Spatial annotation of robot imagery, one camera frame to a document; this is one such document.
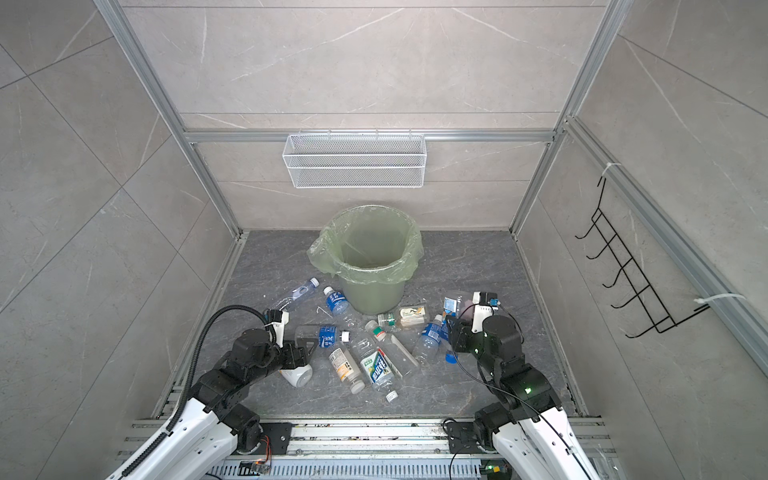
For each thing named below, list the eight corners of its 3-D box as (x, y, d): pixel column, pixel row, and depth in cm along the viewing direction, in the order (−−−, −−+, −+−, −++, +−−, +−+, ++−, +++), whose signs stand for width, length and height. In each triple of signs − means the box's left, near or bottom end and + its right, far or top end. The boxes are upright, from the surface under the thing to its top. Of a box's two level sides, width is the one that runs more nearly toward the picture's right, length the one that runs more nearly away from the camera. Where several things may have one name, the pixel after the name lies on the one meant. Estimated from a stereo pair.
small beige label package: (401, 327, 95) (402, 319, 90) (399, 317, 97) (400, 308, 93) (425, 324, 95) (426, 316, 91) (422, 314, 98) (424, 306, 93)
